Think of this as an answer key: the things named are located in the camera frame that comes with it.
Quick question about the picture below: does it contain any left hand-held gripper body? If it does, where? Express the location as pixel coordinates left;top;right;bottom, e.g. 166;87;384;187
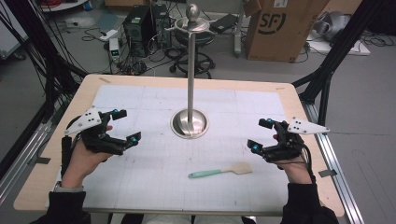
64;106;126;156

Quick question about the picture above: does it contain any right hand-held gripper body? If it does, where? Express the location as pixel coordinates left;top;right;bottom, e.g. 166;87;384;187
262;116;331;163

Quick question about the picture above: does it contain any green-handled wooden spatula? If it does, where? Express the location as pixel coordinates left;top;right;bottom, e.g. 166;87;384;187
188;161;254;180

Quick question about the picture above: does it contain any person's right hand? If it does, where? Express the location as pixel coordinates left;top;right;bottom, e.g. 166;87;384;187
272;133;314;185

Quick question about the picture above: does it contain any person's left hand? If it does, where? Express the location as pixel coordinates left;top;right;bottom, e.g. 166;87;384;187
59;124;114;189

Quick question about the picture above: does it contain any grey tape piece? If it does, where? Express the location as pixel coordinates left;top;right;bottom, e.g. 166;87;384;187
27;156;51;166
318;169;338;178

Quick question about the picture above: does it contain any white grid mat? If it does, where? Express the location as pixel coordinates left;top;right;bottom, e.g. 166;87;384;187
46;84;291;217

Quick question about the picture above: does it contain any wristwatch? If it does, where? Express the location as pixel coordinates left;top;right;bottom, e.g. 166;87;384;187
53;181;86;193

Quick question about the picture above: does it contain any white device with green display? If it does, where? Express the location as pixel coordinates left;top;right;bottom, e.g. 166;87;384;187
108;37;121;63

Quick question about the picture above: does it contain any white power strip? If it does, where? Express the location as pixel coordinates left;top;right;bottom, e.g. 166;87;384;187
98;29;120;42

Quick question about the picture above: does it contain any steel utensil stand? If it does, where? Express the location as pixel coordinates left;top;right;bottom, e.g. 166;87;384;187
163;3;219;140

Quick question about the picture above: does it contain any black computer tower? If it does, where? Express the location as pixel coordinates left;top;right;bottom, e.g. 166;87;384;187
122;5;155;59
150;3;173;49

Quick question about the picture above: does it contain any brown cardboard box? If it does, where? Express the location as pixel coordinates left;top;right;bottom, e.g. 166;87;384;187
243;0;331;63

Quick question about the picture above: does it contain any black stool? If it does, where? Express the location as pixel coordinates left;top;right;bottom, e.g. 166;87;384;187
167;29;217;79

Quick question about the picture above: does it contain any white stand pole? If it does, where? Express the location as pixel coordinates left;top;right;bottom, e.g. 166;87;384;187
233;0;248;58

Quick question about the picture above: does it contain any black flat box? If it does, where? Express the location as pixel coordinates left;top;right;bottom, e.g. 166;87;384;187
209;12;239;35

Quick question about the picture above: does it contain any silver helmet-like object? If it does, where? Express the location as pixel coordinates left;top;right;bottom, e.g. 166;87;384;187
313;10;352;43

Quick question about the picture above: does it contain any white round table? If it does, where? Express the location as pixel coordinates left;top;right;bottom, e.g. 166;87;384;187
39;0;90;13

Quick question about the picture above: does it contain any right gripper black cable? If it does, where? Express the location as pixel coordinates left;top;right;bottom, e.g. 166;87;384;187
290;141;317;185

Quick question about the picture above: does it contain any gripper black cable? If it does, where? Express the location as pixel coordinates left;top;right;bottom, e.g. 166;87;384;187
290;141;317;185
60;115;82;177

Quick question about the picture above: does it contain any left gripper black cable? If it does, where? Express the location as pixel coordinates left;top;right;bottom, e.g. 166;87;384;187
60;115;82;177

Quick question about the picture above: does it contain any aluminium rail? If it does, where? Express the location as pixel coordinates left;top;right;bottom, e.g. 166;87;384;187
0;122;52;206
302;101;365;224

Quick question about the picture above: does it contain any black metal frame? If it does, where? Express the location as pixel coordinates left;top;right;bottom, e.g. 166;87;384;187
291;0;393;127
0;0;90;180

